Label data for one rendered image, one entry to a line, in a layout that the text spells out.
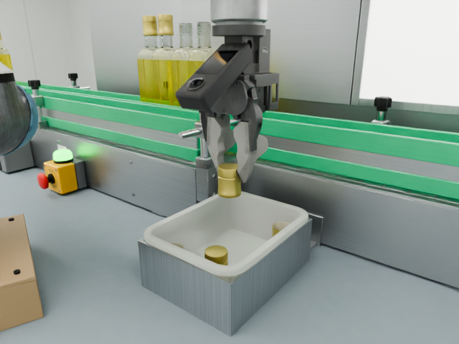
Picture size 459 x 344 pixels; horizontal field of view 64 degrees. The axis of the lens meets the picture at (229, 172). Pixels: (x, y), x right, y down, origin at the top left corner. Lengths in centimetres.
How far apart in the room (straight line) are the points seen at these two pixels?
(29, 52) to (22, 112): 635
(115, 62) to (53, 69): 590
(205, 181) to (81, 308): 29
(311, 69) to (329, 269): 42
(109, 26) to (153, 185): 69
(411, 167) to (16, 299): 58
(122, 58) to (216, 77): 86
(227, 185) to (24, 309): 31
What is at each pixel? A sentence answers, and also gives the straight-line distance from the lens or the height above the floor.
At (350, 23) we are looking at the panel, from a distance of 80.
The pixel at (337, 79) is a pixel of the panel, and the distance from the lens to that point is 80.
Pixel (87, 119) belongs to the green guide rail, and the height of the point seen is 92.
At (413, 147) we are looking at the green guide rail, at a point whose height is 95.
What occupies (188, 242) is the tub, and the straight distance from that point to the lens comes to 62.
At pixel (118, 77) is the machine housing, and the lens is 132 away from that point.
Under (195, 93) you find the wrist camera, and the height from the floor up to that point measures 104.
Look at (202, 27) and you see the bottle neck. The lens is 82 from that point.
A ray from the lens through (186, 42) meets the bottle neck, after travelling 86.
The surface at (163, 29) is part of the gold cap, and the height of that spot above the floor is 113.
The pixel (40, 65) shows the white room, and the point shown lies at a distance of 711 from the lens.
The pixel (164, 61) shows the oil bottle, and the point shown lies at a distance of 88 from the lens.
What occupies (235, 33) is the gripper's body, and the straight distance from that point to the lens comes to 49.
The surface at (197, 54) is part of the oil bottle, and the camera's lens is 81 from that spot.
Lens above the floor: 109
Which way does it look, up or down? 19 degrees down
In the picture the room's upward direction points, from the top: straight up
